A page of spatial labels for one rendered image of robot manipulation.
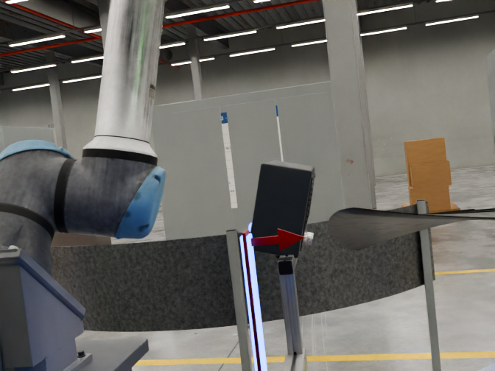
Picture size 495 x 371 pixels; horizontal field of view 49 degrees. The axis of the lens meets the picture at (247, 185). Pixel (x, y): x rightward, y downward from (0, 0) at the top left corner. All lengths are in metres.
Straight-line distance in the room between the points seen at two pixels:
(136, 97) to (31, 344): 0.38
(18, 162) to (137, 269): 1.66
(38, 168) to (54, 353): 0.27
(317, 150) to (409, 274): 4.04
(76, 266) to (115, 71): 1.89
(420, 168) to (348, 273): 6.26
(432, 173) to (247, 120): 3.24
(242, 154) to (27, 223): 6.03
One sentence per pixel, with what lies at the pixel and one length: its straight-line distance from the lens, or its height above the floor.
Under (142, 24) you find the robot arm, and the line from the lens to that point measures 0.89.
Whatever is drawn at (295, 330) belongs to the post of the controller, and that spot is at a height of 0.91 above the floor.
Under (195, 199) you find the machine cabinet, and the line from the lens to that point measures 7.00.
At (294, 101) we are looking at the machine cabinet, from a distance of 6.69.
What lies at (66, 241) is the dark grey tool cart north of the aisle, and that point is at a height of 0.46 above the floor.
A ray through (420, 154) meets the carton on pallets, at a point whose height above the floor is 1.00.
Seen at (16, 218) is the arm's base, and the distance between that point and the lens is 0.83.
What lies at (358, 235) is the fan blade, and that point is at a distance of 0.64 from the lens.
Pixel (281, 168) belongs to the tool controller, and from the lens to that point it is 1.15.
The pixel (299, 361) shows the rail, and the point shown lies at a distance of 1.13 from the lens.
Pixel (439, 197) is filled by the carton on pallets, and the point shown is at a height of 0.33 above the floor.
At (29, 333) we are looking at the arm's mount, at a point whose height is 1.08.
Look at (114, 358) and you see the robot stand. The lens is 0.86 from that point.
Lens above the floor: 1.27
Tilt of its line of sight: 3 degrees down
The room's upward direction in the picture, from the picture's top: 6 degrees counter-clockwise
